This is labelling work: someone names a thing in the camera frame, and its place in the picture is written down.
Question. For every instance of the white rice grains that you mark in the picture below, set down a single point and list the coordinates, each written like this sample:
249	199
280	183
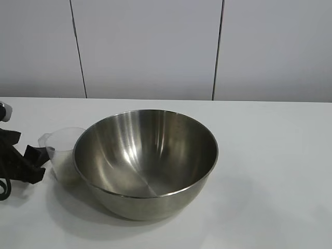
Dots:
64	173

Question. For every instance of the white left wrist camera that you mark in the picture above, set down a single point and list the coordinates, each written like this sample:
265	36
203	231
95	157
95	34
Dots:
6	110

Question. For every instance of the clear plastic measuring cup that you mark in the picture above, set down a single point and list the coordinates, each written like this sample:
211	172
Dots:
62	140

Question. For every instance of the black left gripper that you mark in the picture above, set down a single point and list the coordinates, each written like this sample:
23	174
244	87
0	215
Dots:
9	160

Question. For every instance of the stainless steel mixing bowl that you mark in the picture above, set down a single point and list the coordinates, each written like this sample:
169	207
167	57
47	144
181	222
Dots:
155	205

